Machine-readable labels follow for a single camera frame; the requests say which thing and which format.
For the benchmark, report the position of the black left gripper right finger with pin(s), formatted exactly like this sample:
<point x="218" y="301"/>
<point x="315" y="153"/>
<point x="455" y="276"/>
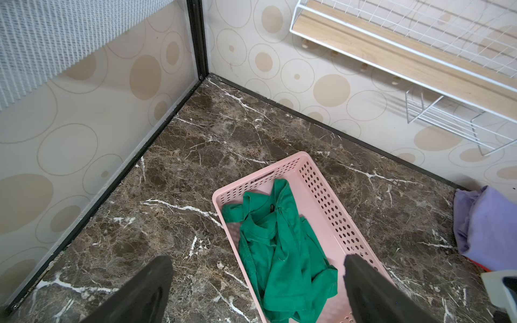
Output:
<point x="373" y="298"/>

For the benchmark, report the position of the green t-shirt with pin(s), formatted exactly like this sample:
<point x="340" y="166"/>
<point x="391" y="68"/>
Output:
<point x="285" y="263"/>

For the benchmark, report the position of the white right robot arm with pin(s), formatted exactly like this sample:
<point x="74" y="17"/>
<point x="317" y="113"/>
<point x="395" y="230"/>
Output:
<point x="501" y="288"/>

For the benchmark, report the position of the folded red t-shirt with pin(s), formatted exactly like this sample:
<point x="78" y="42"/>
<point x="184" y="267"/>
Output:
<point x="481" y="266"/>

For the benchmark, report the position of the pink plastic basket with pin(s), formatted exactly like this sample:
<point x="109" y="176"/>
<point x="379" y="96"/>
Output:
<point x="336" y="231"/>

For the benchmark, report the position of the folded purple t-shirt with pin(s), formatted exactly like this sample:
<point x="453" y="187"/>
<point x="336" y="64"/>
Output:
<point x="484" y="225"/>

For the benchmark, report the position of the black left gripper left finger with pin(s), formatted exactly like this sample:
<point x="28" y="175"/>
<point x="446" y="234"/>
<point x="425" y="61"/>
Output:
<point x="143" y="298"/>

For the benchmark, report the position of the white wire wall shelf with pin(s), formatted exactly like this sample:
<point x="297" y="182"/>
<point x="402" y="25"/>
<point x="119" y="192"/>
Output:
<point x="461" y="56"/>

